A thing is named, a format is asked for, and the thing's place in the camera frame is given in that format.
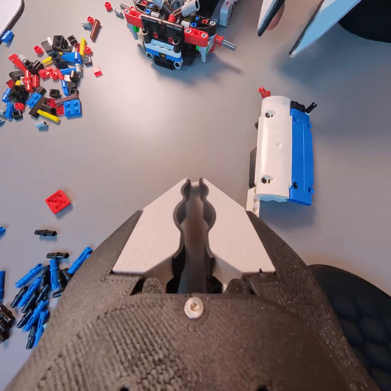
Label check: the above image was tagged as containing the pile of blue black pins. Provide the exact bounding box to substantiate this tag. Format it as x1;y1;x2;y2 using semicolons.
0;226;93;350

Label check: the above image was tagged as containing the blue and white lego subassembly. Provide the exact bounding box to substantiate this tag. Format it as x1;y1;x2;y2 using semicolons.
246;87;317;218

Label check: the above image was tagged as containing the pile of mixed lego pieces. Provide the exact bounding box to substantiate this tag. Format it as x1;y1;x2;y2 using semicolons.
0;30;103;130

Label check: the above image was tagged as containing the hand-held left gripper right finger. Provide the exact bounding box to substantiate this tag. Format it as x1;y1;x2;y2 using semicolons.
199;178;275;293

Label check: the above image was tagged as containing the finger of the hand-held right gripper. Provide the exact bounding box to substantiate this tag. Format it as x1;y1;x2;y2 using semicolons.
257;0;280;36
290;0;361;58

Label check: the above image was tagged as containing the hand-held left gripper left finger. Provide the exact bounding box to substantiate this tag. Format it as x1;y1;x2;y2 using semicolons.
112;179;192;294

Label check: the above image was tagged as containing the partly built lego car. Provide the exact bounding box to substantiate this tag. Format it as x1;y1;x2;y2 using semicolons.
121;0;236;71

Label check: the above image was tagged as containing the red square lego tile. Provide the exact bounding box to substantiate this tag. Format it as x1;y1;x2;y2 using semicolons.
45;190;73;214

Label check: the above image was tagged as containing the person's right hand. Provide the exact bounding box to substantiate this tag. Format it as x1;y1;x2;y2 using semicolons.
268;2;285;31

